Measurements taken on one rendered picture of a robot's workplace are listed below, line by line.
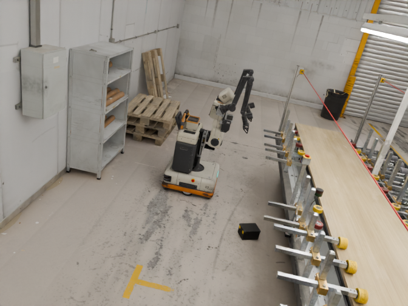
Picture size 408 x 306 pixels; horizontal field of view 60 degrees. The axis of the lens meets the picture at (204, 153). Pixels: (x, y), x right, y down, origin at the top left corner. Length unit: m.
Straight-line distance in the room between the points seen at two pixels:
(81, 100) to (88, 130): 0.36
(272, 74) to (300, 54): 0.87
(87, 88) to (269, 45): 6.75
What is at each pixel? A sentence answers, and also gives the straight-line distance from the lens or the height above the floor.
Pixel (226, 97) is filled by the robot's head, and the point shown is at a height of 1.31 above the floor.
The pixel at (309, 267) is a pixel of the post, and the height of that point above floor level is 0.84.
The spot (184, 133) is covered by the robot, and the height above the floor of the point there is 0.81.
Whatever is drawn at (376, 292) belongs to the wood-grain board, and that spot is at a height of 0.90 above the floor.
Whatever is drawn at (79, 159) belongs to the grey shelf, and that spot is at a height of 0.22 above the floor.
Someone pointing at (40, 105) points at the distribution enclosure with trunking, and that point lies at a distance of 3.55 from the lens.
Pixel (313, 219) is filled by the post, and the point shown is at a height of 1.06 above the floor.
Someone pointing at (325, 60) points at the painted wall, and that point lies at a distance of 10.43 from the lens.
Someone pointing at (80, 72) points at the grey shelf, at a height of 1.31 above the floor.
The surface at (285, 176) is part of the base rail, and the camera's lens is 4.03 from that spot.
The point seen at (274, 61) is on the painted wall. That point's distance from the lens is 10.28.
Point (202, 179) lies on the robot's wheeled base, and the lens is 4.43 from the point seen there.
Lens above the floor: 2.35
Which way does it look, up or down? 24 degrees down
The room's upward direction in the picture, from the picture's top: 11 degrees clockwise
